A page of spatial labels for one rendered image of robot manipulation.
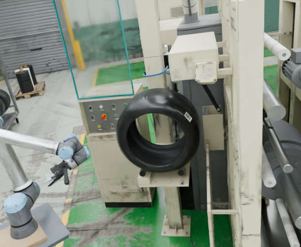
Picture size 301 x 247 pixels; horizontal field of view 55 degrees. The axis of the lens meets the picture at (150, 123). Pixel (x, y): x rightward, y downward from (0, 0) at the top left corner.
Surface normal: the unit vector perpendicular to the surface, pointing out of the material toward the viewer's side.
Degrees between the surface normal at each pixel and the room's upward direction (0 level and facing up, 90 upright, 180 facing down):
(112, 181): 90
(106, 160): 90
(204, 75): 72
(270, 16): 90
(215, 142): 90
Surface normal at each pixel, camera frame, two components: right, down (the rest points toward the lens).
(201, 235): -0.14, -0.91
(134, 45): 0.12, 0.38
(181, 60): -0.16, 0.42
